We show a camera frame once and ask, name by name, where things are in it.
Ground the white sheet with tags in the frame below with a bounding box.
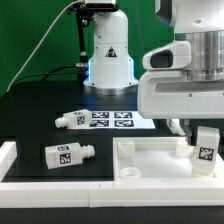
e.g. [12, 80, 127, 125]
[68, 110, 156, 131]

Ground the black cable on table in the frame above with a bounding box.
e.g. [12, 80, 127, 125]
[9, 63, 90, 88]

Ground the black camera stand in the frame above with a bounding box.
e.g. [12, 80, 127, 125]
[66, 0, 94, 85]

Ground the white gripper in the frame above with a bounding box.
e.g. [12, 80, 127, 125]
[137, 70, 224, 119]

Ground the white U-shaped fence frame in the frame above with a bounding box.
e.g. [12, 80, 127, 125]
[0, 142, 224, 208]

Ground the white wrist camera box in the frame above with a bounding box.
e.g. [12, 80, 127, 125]
[142, 41, 192, 70]

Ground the white square table top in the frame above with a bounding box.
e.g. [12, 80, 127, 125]
[113, 137, 224, 187]

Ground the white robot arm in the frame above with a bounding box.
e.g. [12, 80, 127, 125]
[84, 0, 224, 119]

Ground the grey cable on left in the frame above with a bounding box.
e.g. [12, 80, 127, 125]
[5, 0, 86, 94]

